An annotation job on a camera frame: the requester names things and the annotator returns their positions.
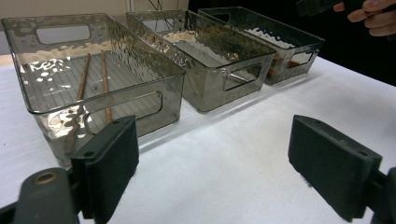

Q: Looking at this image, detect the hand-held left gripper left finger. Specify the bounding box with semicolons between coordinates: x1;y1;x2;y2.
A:
70;115;140;224

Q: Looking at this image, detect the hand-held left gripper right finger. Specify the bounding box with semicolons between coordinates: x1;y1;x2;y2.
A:
287;114;383;223

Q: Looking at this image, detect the smoky clear plastic bin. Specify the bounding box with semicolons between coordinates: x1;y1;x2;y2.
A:
197;6;326;86
0;12;187;169
125;8;277;114

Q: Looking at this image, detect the wooden handled fork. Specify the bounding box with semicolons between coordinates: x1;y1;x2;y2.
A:
268;54;283;80

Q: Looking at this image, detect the brown wooden chopstick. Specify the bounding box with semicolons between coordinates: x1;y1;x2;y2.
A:
100;50;114;124
64;52;92;153

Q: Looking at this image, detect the silver metal spoon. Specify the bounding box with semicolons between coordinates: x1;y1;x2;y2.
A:
228;72;250;84

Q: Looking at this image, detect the white table sheet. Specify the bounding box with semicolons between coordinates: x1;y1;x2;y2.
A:
0;55;396;224

